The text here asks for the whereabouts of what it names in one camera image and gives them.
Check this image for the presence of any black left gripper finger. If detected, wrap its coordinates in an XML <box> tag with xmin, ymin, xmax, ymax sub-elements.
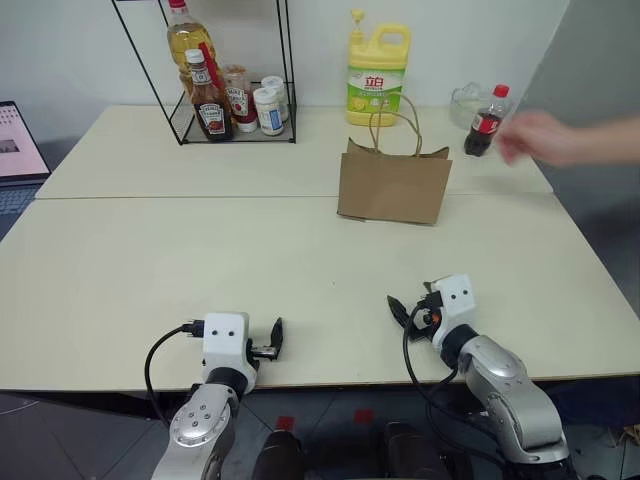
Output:
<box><xmin>268</xmin><ymin>316</ymin><xmax>286</xmax><ymax>361</ymax></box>

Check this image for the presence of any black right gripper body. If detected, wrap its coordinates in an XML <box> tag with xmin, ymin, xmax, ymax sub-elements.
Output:
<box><xmin>407</xmin><ymin>291</ymin><xmax>444</xmax><ymax>346</ymax></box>

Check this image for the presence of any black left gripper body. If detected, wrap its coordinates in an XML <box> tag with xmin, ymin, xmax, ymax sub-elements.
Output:
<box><xmin>246</xmin><ymin>338</ymin><xmax>279</xmax><ymax>362</ymax></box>

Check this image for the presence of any person's bare hand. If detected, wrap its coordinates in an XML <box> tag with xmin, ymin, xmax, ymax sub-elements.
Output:
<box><xmin>496</xmin><ymin>110</ymin><xmax>581</xmax><ymax>169</ymax></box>

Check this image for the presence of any dark rounded shape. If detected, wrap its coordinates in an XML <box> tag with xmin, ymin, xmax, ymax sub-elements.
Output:
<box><xmin>381</xmin><ymin>421</ymin><xmax>447</xmax><ymax>480</ymax></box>
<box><xmin>249</xmin><ymin>427</ymin><xmax>307</xmax><ymax>480</ymax></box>

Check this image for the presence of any cola bottle with red cap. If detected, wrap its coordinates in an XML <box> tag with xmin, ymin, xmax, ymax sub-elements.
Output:
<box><xmin>463</xmin><ymin>83</ymin><xmax>516</xmax><ymax>158</ymax></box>

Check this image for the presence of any clear glass bowl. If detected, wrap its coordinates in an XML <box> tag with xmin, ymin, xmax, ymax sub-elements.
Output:
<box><xmin>450</xmin><ymin>81</ymin><xmax>501</xmax><ymax>131</ymax></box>

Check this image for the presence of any white spice jar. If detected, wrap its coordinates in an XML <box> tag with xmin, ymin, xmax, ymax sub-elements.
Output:
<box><xmin>260</xmin><ymin>75</ymin><xmax>291</xmax><ymax>124</ymax></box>
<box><xmin>252</xmin><ymin>87</ymin><xmax>284</xmax><ymax>137</ymax></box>

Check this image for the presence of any yellow dish soap bottle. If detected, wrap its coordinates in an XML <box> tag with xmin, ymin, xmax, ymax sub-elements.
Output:
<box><xmin>345</xmin><ymin>8</ymin><xmax>413</xmax><ymax>127</ymax></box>

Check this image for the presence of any dark glass ketchup bottle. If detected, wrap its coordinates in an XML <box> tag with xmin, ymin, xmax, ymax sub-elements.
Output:
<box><xmin>184</xmin><ymin>47</ymin><xmax>235</xmax><ymax>143</ymax></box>

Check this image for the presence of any red squeeze ketchup bottle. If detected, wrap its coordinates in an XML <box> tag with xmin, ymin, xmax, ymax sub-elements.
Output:
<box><xmin>222</xmin><ymin>64</ymin><xmax>259</xmax><ymax>134</ymax></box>

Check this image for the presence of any cooking oil bottle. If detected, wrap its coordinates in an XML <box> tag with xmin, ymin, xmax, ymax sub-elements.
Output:
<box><xmin>165</xmin><ymin>0</ymin><xmax>222</xmax><ymax>97</ymax></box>

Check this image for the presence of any open laptop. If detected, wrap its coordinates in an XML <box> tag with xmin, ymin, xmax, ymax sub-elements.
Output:
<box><xmin>0</xmin><ymin>99</ymin><xmax>53</xmax><ymax>232</ymax></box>

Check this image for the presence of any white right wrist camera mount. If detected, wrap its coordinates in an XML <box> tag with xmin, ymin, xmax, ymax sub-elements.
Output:
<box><xmin>431</xmin><ymin>273</ymin><xmax>477</xmax><ymax>351</ymax></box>

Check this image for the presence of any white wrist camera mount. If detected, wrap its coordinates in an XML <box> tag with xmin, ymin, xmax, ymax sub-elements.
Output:
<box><xmin>431</xmin><ymin>273</ymin><xmax>477</xmax><ymax>351</ymax></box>
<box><xmin>201</xmin><ymin>312</ymin><xmax>254</xmax><ymax>375</ymax></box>

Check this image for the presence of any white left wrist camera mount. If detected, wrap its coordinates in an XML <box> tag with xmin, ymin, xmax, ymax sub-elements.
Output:
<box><xmin>201</xmin><ymin>312</ymin><xmax>254</xmax><ymax>375</ymax></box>

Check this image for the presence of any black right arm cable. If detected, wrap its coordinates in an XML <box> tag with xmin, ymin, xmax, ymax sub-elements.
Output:
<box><xmin>402</xmin><ymin>303</ymin><xmax>506</xmax><ymax>454</ymax></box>

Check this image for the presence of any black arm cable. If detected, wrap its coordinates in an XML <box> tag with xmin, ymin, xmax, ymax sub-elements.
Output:
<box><xmin>402</xmin><ymin>303</ymin><xmax>506</xmax><ymax>454</ymax></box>
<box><xmin>144</xmin><ymin>322</ymin><xmax>206</xmax><ymax>427</ymax></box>

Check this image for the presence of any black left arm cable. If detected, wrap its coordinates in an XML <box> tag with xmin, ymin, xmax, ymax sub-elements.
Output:
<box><xmin>144</xmin><ymin>322</ymin><xmax>206</xmax><ymax>427</ymax></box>

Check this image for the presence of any brown paper bag with handles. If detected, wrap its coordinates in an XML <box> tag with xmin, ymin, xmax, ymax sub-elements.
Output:
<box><xmin>335</xmin><ymin>92</ymin><xmax>454</xmax><ymax>226</ymax></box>

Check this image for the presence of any black wire rack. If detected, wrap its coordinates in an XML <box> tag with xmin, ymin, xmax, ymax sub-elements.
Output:
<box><xmin>110</xmin><ymin>0</ymin><xmax>298</xmax><ymax>147</ymax></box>

